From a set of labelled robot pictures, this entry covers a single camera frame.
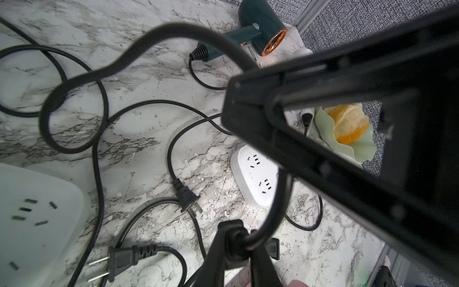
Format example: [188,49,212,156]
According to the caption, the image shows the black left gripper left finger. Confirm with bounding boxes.
[194,220,247,287]

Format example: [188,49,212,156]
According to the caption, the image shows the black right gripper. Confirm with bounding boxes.
[222,6,459,280]

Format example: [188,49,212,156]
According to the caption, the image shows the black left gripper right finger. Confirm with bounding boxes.
[250,238,283,287]

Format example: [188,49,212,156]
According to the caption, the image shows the black cable of green dryer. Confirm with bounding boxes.
[188,57,230,91]

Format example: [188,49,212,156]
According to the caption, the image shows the right white power strip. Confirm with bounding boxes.
[230,145,279,208]

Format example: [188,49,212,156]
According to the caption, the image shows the white power strip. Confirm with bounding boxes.
[230,145,279,208]
[1,164,90,287]

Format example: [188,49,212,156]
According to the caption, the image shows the bread roll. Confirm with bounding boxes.
[324,104,370,145]

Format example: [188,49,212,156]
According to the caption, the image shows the light green scalloped plate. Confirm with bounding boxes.
[314,103,377,163]

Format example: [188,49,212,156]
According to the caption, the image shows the white hair dryer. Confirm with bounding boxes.
[244,24,313,68]

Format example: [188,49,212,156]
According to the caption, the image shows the green hair dryer orange nozzle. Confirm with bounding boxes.
[189,0,288,62]

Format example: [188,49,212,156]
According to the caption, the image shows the left white power strip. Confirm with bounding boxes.
[1,164,90,287]

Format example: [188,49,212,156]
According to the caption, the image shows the black cable of pink dryer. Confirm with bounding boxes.
[85,99,234,287]

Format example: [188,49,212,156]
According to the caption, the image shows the black cable of white dryer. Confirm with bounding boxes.
[300,112,316,137]

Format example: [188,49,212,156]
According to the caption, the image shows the black coiled cable with plug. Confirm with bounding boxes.
[0,17,109,287]

